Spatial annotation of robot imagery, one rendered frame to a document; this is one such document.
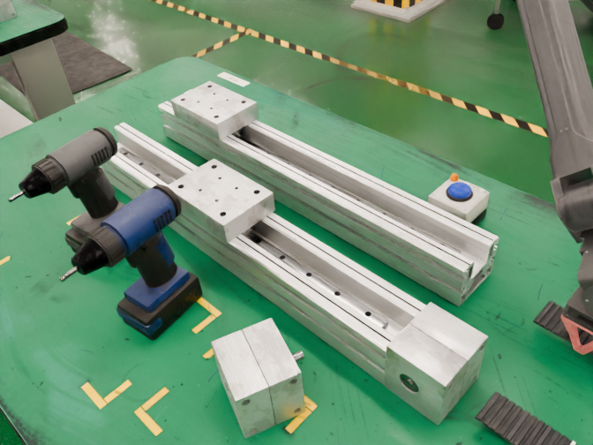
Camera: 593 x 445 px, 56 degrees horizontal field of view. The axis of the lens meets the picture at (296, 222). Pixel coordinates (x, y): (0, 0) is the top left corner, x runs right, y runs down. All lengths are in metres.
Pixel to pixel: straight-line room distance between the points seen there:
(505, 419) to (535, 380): 0.11
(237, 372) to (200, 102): 0.67
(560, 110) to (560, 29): 0.10
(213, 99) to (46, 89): 1.24
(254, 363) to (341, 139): 0.68
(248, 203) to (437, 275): 0.33
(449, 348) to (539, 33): 0.41
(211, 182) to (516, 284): 0.54
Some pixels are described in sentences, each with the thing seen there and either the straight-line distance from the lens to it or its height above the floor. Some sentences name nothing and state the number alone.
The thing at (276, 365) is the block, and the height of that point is 0.87.
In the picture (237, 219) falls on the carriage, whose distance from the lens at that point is 0.91.
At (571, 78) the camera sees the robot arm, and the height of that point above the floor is 1.15.
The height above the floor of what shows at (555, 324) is 0.82.
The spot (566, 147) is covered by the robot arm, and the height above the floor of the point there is 1.09.
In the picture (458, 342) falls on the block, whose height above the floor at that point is 0.87.
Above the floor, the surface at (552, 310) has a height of 0.82.
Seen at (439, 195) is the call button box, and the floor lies 0.84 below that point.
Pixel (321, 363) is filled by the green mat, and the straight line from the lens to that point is 0.85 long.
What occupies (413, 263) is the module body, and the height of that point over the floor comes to 0.82.
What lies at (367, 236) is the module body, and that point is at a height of 0.82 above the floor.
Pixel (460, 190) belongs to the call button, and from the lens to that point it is 1.03.
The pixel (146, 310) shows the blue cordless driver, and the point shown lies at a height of 0.84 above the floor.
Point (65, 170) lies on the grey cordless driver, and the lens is 0.98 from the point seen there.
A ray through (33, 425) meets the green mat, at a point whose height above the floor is 0.78.
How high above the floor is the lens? 1.48
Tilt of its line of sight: 41 degrees down
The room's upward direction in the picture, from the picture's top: 5 degrees counter-clockwise
